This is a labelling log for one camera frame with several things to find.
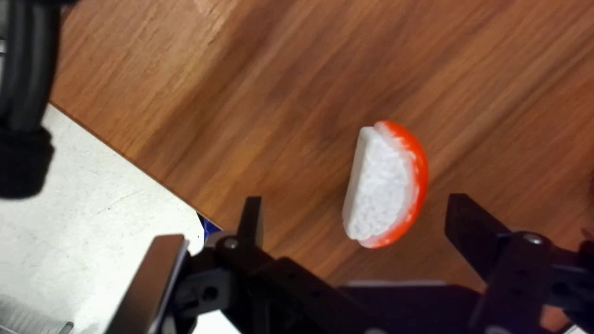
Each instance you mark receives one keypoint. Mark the black cylindrical object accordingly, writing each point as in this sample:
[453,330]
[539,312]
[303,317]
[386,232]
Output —
[24,93]

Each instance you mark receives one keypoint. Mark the orange and white foam slice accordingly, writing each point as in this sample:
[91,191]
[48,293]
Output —
[386,185]

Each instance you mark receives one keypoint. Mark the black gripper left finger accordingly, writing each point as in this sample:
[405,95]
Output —
[251,219]

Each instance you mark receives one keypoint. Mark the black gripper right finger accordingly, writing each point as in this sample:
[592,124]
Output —
[475,232]

